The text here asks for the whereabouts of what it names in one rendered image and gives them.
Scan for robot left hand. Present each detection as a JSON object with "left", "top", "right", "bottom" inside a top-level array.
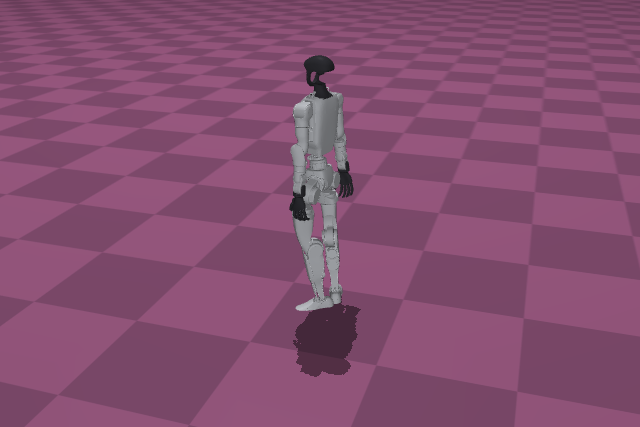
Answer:
[{"left": 289, "top": 185, "right": 310, "bottom": 221}]

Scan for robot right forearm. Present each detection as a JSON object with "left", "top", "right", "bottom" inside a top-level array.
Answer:
[{"left": 334, "top": 132, "right": 349, "bottom": 170}]

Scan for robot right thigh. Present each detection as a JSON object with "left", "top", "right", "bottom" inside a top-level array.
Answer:
[{"left": 318, "top": 170, "right": 340, "bottom": 246}]

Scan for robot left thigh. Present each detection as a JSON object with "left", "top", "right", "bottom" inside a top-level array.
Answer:
[{"left": 292, "top": 178, "right": 324, "bottom": 255}]

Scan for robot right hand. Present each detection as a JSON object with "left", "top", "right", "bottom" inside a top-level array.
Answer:
[{"left": 338, "top": 161, "right": 353, "bottom": 198}]

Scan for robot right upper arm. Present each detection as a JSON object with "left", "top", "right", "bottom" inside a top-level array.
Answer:
[{"left": 334, "top": 92, "right": 344, "bottom": 140}]

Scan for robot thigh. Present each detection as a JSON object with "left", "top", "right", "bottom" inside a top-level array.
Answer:
[
  {"left": 292, "top": 178, "right": 324, "bottom": 255},
  {"left": 318, "top": 170, "right": 340, "bottom": 246}
]

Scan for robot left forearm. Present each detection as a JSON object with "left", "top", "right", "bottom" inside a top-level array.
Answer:
[{"left": 291, "top": 145, "right": 308, "bottom": 194}]

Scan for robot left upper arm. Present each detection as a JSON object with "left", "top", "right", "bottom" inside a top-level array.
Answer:
[{"left": 290, "top": 101, "right": 313, "bottom": 156}]

